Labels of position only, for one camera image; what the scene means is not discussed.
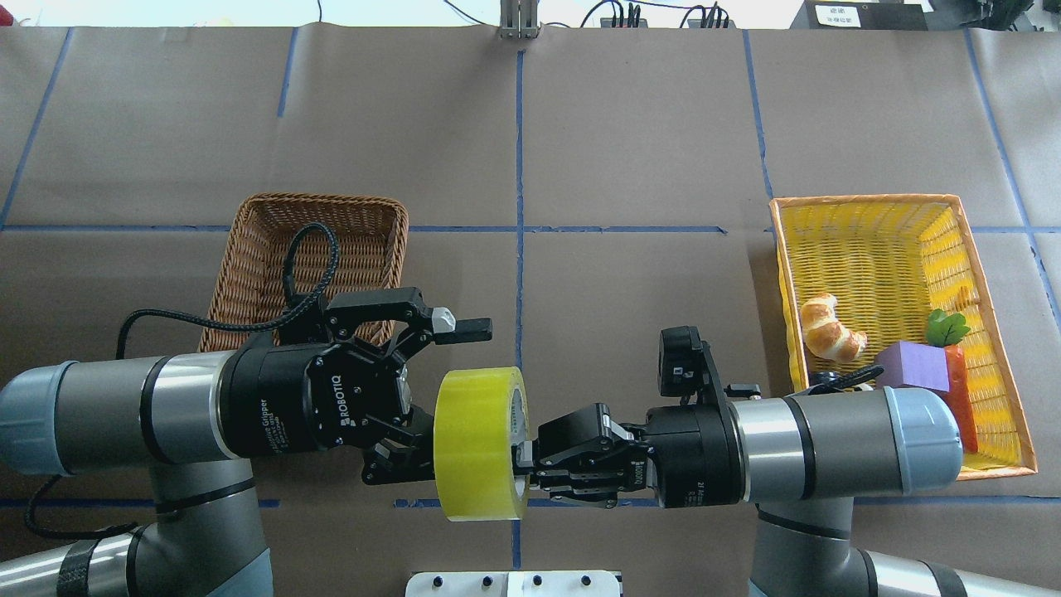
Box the yellow woven basket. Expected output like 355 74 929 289
770 194 1039 481

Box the aluminium frame post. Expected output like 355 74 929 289
497 0 541 39

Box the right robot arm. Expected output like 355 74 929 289
511 388 1051 596

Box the purple cube block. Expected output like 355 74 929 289
873 341 950 396

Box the toy croissant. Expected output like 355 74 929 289
799 294 868 363

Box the brown wicker basket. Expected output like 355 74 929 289
198 193 408 354

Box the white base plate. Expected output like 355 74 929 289
405 570 624 596

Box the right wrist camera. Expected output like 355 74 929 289
658 326 764 405

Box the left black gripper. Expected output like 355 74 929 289
220 288 493 487

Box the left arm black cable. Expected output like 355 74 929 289
23 222 341 540

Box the toy carrot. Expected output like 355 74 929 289
925 308 979 454

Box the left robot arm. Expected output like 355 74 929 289
2 288 492 596

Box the yellow tape roll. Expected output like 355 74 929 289
433 366 528 522

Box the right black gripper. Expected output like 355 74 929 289
514 404 743 507

